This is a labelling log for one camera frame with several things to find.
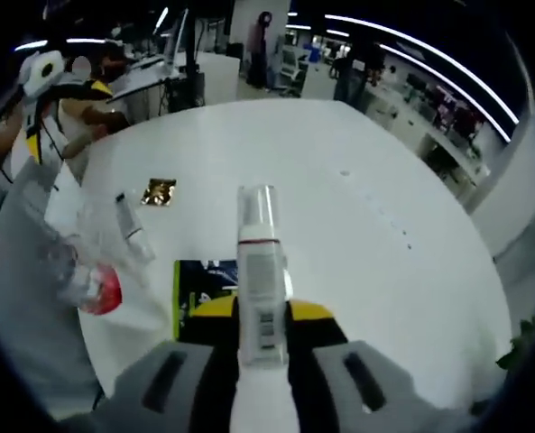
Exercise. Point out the white office desk row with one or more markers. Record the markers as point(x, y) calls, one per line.
point(429, 135)

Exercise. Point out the gold skincare sachet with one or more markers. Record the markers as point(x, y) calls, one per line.
point(159, 191)

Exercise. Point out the slim skincare bottle clear cap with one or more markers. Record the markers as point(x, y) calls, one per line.
point(260, 293)

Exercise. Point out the white skincare bottle red collar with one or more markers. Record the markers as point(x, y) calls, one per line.
point(100, 288)

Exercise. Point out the white office chair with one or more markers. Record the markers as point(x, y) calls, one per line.
point(294, 67)

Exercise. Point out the small skincare bottle red label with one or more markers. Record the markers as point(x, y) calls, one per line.
point(129, 218)

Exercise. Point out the dark green skincare sachet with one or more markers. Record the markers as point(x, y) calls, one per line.
point(204, 279)

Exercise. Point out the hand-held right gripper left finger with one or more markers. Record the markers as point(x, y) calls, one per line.
point(172, 388)

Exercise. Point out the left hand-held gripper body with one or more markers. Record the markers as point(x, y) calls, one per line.
point(43, 72)

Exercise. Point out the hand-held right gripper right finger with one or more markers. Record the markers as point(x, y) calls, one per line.
point(339, 388)

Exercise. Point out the potted green plant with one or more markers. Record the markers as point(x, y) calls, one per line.
point(519, 347)

